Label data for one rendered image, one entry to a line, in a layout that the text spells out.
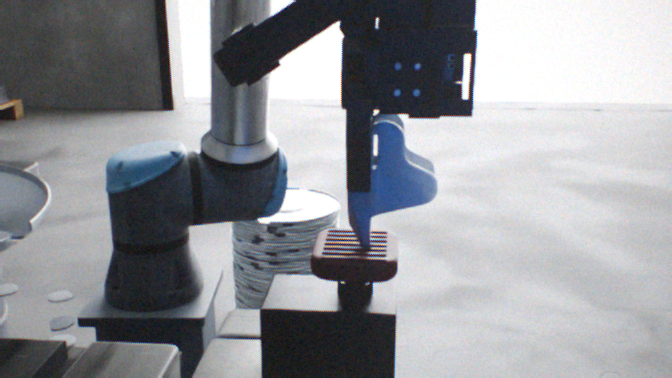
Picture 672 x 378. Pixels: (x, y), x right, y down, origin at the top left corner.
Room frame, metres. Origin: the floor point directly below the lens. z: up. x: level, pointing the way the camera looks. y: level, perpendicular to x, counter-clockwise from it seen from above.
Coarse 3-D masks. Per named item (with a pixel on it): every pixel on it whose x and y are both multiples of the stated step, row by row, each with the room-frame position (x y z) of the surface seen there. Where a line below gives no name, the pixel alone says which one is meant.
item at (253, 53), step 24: (312, 0) 0.43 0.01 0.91; (336, 0) 0.43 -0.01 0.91; (360, 0) 0.43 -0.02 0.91; (264, 24) 0.44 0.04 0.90; (288, 24) 0.44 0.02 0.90; (312, 24) 0.43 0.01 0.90; (240, 48) 0.44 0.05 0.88; (264, 48) 0.44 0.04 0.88; (288, 48) 0.44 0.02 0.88; (240, 72) 0.44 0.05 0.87; (264, 72) 0.45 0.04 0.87
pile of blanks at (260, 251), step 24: (336, 216) 1.71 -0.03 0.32; (240, 240) 1.66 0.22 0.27; (264, 240) 1.61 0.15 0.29; (288, 240) 1.61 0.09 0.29; (312, 240) 1.63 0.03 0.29; (240, 264) 1.66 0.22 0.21; (264, 264) 1.63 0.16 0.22; (288, 264) 1.60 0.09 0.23; (240, 288) 1.66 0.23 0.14; (264, 288) 1.61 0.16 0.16
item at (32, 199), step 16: (0, 176) 0.49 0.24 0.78; (16, 176) 0.49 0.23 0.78; (32, 176) 0.48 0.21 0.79; (0, 192) 0.46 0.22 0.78; (16, 192) 0.46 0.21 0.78; (32, 192) 0.46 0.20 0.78; (48, 192) 0.44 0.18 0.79; (0, 208) 0.42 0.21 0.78; (16, 208) 0.42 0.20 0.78; (32, 208) 0.42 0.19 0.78; (48, 208) 0.41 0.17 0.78; (0, 224) 0.39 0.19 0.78; (16, 224) 0.39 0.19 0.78; (32, 224) 0.38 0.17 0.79; (0, 240) 0.35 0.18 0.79
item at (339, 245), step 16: (320, 240) 0.46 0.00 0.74; (336, 240) 0.46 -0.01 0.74; (352, 240) 0.46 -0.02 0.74; (384, 240) 0.46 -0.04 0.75; (320, 256) 0.43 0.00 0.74; (336, 256) 0.43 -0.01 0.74; (352, 256) 0.43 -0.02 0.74; (368, 256) 0.43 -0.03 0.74; (384, 256) 0.43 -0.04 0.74; (320, 272) 0.42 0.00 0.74; (336, 272) 0.42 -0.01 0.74; (352, 272) 0.42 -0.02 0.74; (368, 272) 0.42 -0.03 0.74; (384, 272) 0.42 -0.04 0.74
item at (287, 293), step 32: (288, 288) 0.46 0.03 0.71; (320, 288) 0.46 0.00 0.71; (352, 288) 0.44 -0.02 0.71; (384, 288) 0.46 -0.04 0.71; (288, 320) 0.43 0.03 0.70; (320, 320) 0.43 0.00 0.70; (352, 320) 0.42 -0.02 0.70; (384, 320) 0.42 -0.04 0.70; (288, 352) 0.43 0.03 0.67; (320, 352) 0.43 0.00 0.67; (352, 352) 0.42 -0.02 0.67; (384, 352) 0.42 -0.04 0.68
